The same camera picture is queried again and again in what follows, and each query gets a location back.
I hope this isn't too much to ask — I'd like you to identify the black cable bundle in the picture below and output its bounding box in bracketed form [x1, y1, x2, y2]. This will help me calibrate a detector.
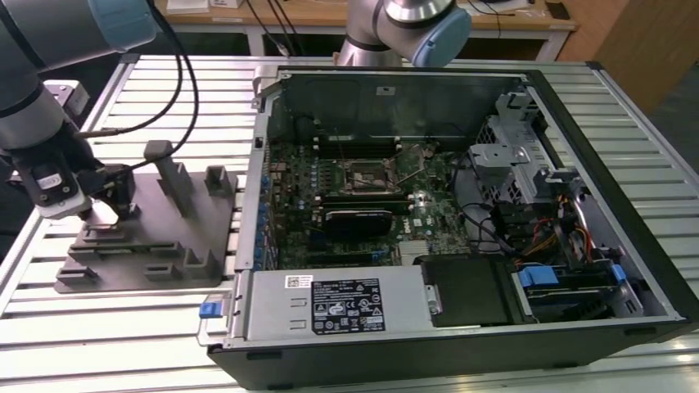
[455, 157, 525, 257]

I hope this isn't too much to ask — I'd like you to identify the grey parts rack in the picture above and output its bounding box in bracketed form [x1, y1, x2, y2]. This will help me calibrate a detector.
[53, 140, 241, 295]

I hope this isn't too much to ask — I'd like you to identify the silver topped CPU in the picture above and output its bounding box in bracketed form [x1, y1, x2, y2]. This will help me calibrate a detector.
[89, 201, 119, 227]

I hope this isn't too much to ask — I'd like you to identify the black plastic shroud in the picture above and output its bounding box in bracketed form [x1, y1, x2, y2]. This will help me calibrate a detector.
[413, 253, 528, 328]

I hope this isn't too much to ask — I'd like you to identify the coloured power wire bundle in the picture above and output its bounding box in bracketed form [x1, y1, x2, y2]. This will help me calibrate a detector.
[521, 194, 596, 265]

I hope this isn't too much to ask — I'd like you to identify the grey case handle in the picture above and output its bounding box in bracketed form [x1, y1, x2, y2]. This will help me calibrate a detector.
[251, 65, 280, 111]

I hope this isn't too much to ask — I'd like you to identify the hard disk in blue carrier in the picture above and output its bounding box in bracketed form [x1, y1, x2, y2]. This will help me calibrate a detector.
[512, 264, 646, 324]

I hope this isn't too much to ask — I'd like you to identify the metal drive cage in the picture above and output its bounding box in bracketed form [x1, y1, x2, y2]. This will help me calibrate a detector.
[467, 92, 556, 206]

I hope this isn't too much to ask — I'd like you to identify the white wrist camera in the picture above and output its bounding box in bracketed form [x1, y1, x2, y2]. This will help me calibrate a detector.
[24, 161, 93, 220]

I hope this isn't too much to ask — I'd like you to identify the wooden desk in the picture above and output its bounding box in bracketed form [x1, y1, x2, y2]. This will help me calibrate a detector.
[157, 0, 580, 56]

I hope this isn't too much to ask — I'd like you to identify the silver chipset heatsink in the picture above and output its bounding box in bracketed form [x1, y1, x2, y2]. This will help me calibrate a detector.
[400, 240, 433, 267]

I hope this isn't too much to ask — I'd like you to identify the grey wrist-mounted box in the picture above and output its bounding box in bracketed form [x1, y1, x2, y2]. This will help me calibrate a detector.
[43, 79, 93, 124]

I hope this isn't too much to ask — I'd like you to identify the metal socket cover frame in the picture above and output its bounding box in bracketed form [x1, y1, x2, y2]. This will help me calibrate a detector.
[393, 142, 439, 184]

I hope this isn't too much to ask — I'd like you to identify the black PC case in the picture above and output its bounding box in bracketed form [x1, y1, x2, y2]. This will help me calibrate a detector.
[205, 63, 699, 391]

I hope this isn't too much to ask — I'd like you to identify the green motherboard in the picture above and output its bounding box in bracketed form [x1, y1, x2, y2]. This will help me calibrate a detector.
[261, 137, 479, 271]

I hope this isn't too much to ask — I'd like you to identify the wooden cabinet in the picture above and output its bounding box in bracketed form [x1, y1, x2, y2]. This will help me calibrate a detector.
[556, 0, 699, 120]

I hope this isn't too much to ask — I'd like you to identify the CPU socket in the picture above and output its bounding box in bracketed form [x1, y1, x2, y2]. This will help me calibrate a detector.
[339, 158, 399, 194]

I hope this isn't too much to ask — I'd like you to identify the grey power supply unit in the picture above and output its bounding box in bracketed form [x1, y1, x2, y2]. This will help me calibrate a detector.
[223, 268, 444, 343]

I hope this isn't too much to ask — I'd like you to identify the graphics card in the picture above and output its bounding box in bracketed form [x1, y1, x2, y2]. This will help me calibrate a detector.
[321, 208, 395, 242]

